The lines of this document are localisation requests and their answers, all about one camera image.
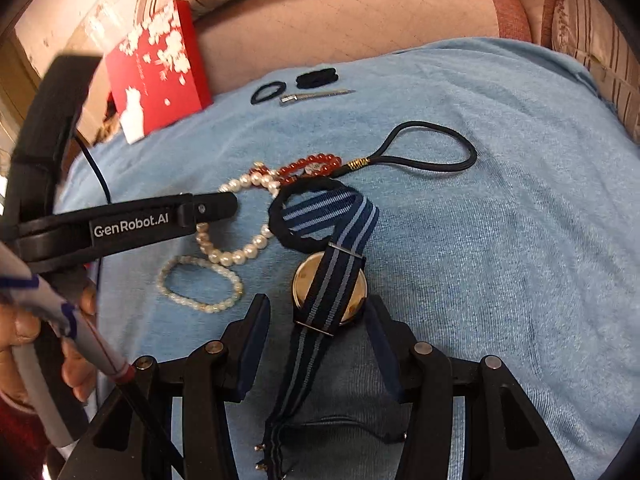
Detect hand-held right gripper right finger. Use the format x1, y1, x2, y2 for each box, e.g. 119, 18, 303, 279
366, 294, 576, 480

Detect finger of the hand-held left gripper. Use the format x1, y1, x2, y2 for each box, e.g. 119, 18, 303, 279
172, 192, 239, 234

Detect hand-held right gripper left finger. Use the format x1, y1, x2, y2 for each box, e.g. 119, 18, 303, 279
59, 293, 273, 480

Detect white pearl bracelet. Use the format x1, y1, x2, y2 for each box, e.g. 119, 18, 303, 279
196, 162, 284, 266

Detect black wavy hair tie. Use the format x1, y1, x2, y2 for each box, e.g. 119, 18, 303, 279
267, 180, 372, 254

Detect blue striped strap watch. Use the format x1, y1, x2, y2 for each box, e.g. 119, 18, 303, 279
255, 190, 381, 476

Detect pale bead bracelet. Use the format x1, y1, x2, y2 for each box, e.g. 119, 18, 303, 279
157, 255, 245, 314

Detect red bead bracelet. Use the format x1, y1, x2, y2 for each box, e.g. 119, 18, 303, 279
272, 154, 345, 186

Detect black cord hair tie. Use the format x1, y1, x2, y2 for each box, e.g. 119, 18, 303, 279
332, 121, 478, 179

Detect person's left forearm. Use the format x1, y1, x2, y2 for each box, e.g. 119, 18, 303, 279
0, 389, 56, 480

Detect person's left hand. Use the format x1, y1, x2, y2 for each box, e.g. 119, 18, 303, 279
0, 280, 97, 403

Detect wooden door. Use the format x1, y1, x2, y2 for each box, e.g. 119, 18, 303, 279
0, 35, 40, 171

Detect red floral box lid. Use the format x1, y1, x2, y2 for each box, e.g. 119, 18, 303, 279
104, 0, 214, 145

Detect metal hair clip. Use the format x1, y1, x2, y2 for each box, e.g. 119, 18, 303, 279
279, 88, 357, 106

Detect pink quilted sofa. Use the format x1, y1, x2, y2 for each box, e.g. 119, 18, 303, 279
194, 0, 532, 97

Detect thin black cable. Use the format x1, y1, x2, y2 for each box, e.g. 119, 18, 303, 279
73, 132, 114, 206

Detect thin black hair tie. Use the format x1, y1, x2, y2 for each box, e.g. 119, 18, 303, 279
250, 80, 288, 106

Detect thick black hair tie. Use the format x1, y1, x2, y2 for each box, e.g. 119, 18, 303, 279
295, 67, 340, 89

